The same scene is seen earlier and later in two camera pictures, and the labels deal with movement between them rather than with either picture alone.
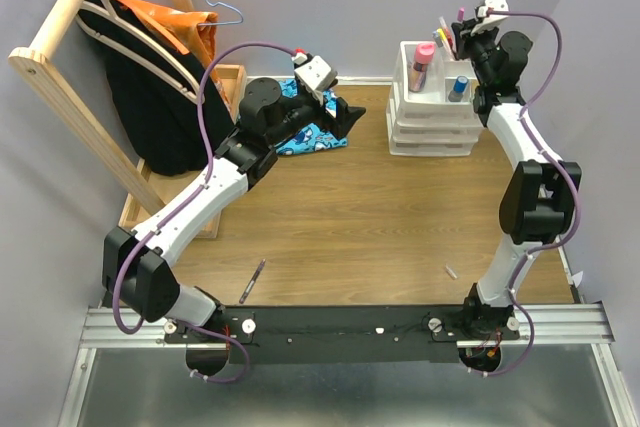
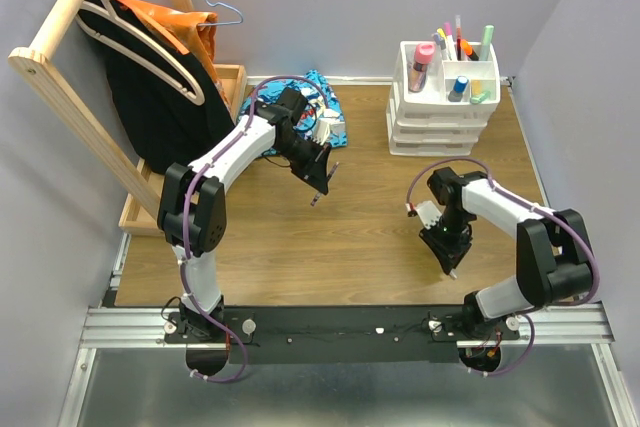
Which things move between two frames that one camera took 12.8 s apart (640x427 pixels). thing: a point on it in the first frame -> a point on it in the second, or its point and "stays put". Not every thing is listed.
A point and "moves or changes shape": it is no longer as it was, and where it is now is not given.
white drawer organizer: x=431 y=108 stays put
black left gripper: x=346 y=117 -> x=314 y=170
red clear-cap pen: x=449 y=38 moves or changes shape
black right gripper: x=458 y=28 -> x=443 y=248
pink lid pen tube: x=424 y=55 stays put
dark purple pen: x=252 y=281 -> x=318 y=195
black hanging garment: x=166 y=113 stays put
